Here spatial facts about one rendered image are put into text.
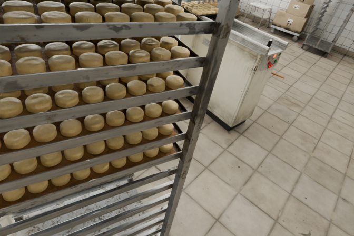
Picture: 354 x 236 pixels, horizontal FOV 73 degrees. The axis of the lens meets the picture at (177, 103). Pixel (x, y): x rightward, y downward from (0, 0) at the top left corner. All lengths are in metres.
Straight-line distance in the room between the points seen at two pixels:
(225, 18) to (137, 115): 0.34
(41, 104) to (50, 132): 0.09
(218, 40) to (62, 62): 0.34
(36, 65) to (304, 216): 1.94
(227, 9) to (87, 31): 0.29
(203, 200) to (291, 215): 0.64
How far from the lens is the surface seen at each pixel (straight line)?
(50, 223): 1.56
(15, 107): 0.59
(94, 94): 0.60
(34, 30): 0.46
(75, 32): 0.47
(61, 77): 0.51
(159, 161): 0.81
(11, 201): 0.79
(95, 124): 0.65
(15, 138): 0.65
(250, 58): 1.99
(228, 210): 1.84
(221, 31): 0.58
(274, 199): 2.06
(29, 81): 0.51
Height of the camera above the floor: 1.50
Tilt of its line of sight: 36 degrees down
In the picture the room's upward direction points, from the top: 12 degrees clockwise
